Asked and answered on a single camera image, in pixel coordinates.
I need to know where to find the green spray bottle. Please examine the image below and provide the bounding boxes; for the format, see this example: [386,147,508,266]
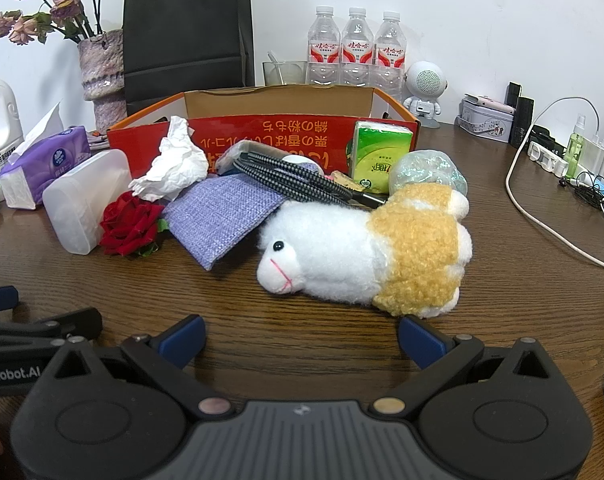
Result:
[564,115,588,176]

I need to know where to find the white tissue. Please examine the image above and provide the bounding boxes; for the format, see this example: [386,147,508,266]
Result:
[128,115,209,203]

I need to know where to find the green tissue packet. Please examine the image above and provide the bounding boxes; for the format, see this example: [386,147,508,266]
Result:
[351,120,414,196]

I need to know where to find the white charger plugs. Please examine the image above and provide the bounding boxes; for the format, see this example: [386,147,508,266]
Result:
[579,132,604,191]

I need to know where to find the red artificial rose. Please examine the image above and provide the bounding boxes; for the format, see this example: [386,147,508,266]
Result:
[99,191,172,258]

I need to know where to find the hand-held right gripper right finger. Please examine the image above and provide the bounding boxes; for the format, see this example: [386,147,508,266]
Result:
[368,315,565,418]

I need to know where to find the purple fabric pouch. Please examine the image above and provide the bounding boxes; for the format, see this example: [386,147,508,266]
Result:
[161,174,288,272]

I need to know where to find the black braided cable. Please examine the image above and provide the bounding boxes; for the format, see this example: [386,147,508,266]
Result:
[217,140,388,208]

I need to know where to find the white printed tin box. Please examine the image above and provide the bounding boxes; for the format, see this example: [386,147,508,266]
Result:
[454,94,515,143]

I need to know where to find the purple tissue pack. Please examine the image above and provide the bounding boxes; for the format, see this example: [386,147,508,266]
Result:
[0,101,92,211]

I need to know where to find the white wet wipes pack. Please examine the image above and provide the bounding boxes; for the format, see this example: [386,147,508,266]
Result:
[42,149,133,256]

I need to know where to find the black earphones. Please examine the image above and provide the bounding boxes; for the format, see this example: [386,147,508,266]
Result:
[559,177,604,208]

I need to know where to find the yellow sponge toy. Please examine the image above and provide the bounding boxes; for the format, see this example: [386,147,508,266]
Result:
[256,182,473,318]

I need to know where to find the red label water bottle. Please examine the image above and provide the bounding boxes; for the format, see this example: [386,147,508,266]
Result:
[306,6,343,86]
[341,7,375,88]
[373,11,408,103]

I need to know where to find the white power strip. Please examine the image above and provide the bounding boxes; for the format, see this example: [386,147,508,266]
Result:
[527,140,583,177]

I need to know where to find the clear glass cup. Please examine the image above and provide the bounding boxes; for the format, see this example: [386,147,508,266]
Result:
[262,60,308,87]

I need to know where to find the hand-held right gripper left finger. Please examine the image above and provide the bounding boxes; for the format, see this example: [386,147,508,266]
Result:
[44,314,235,418]

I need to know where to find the clear bubble wrap ball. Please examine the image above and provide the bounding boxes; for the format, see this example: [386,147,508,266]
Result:
[388,150,469,196]

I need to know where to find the black chair back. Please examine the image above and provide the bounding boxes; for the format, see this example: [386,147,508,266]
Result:
[122,0,255,117]

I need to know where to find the tall black block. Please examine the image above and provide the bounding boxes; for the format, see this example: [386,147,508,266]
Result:
[511,96,535,148]

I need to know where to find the clear plastic spoon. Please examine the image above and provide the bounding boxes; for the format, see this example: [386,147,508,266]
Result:
[267,50,288,86]

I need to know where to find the white cable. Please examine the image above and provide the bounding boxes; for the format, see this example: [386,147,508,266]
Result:
[505,97,604,273]

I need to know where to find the orange cardboard box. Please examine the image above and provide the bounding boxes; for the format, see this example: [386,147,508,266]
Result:
[106,85,422,183]

